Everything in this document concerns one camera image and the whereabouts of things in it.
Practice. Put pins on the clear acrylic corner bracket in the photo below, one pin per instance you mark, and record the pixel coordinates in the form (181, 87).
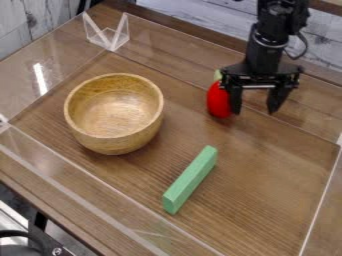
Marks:
(106, 38)

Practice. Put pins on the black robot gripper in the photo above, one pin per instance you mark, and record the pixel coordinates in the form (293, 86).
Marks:
(237, 78)

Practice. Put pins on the clear acrylic tray wall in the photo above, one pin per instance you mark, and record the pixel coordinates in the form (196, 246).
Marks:
(114, 225)

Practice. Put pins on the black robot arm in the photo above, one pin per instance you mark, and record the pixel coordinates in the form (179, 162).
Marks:
(273, 36)

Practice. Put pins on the red toy fruit green stem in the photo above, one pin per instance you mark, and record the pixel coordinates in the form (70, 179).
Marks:
(217, 98)

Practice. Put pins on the wooden bowl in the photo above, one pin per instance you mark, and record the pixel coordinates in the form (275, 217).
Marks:
(113, 112)

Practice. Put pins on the green rectangular block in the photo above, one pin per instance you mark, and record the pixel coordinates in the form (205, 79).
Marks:
(188, 180)

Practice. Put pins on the black table leg clamp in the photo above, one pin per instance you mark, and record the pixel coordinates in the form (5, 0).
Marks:
(36, 228)

